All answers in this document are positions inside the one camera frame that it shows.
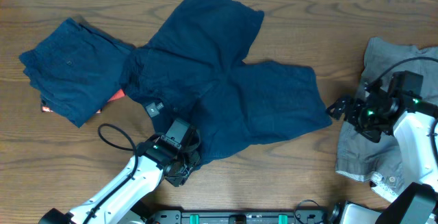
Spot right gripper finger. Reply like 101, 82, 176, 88
326, 105, 349, 120
330, 95, 355, 112

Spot navy blue shorts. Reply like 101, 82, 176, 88
120, 0, 331, 164

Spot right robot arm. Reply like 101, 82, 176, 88
326, 88, 437, 224

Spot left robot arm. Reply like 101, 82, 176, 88
39, 139, 201, 224

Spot grey shorts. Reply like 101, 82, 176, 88
335, 37, 437, 202

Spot red folded garment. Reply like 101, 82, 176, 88
40, 89, 126, 114

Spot folded navy shorts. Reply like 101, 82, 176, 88
19, 18, 134, 127

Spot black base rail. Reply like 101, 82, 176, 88
145, 204, 341, 224

